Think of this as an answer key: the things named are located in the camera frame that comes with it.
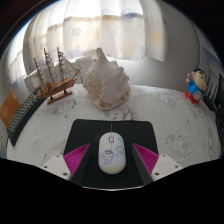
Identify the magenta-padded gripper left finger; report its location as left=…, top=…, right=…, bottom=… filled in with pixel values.
left=41, top=143, right=92, bottom=186

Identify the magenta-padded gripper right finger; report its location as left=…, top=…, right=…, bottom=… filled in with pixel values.
left=130, top=143, right=183, bottom=186

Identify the white cartoon-print computer mouse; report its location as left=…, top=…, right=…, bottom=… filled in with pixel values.
left=97, top=131, right=127, bottom=175

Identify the black mouse pad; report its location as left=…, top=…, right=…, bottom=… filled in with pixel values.
left=63, top=118, right=159, bottom=189

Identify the white printed tablecloth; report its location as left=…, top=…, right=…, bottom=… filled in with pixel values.
left=6, top=83, right=223, bottom=191

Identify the black keyboard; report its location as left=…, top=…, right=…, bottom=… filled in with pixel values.
left=6, top=87, right=46, bottom=147

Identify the wooden model sailing ship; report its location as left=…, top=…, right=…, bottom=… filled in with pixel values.
left=32, top=46, right=83, bottom=106

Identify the large white conch shell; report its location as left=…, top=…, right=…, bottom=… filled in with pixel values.
left=82, top=47, right=132, bottom=111

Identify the orange wooden board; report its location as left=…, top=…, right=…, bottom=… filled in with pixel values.
left=0, top=89, right=21, bottom=128

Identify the cartoon boy figurine with clock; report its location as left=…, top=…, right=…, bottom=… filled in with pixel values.
left=184, top=67, right=208, bottom=105

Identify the white star-print curtain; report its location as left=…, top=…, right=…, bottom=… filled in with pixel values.
left=9, top=0, right=168, bottom=84

